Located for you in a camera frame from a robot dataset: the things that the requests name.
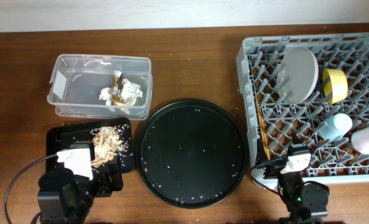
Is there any wooden chopstick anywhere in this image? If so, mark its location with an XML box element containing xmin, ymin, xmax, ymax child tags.
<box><xmin>260</xmin><ymin>121</ymin><xmax>270</xmax><ymax>160</ymax></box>
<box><xmin>255</xmin><ymin>96</ymin><xmax>270</xmax><ymax>160</ymax></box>

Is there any food scraps and rice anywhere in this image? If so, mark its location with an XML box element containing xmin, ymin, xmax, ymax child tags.
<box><xmin>90</xmin><ymin>124</ymin><xmax>129</xmax><ymax>169</ymax></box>

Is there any blue cup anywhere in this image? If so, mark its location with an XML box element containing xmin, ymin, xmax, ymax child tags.
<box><xmin>318</xmin><ymin>113</ymin><xmax>353</xmax><ymax>141</ymax></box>

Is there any gold foil wrapper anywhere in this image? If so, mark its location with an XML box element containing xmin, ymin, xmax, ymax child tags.
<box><xmin>111</xmin><ymin>70</ymin><xmax>129</xmax><ymax>106</ymax></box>

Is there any white napkin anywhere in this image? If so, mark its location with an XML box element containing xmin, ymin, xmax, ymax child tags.
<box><xmin>118</xmin><ymin>78</ymin><xmax>142</xmax><ymax>106</ymax></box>
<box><xmin>99</xmin><ymin>87</ymin><xmax>114</xmax><ymax>106</ymax></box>

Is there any pink cup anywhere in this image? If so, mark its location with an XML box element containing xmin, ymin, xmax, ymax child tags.
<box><xmin>351</xmin><ymin>127</ymin><xmax>369</xmax><ymax>154</ymax></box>

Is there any grey plate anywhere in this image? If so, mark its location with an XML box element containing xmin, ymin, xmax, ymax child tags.
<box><xmin>276</xmin><ymin>47</ymin><xmax>319</xmax><ymax>105</ymax></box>

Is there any yellow bowl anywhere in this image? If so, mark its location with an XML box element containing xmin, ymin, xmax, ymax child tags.
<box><xmin>322</xmin><ymin>68</ymin><xmax>348</xmax><ymax>105</ymax></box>

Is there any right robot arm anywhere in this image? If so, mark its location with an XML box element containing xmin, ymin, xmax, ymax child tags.
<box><xmin>251</xmin><ymin>154</ymin><xmax>330</xmax><ymax>224</ymax></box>

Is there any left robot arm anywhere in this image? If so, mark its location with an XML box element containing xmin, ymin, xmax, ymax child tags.
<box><xmin>31</xmin><ymin>157</ymin><xmax>123</xmax><ymax>223</ymax></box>

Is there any grey dishwasher rack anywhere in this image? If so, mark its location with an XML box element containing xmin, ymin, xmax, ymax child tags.
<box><xmin>236</xmin><ymin>33</ymin><xmax>369</xmax><ymax>184</ymax></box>

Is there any black rectangular tray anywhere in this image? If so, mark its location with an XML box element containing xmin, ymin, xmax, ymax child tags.
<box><xmin>46</xmin><ymin>118</ymin><xmax>135</xmax><ymax>173</ymax></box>

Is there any round black tray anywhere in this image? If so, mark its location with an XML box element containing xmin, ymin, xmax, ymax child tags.
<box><xmin>135</xmin><ymin>100</ymin><xmax>249</xmax><ymax>209</ymax></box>

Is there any clear plastic bin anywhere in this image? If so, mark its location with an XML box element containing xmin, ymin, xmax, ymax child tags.
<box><xmin>47</xmin><ymin>54</ymin><xmax>152</xmax><ymax>120</ymax></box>

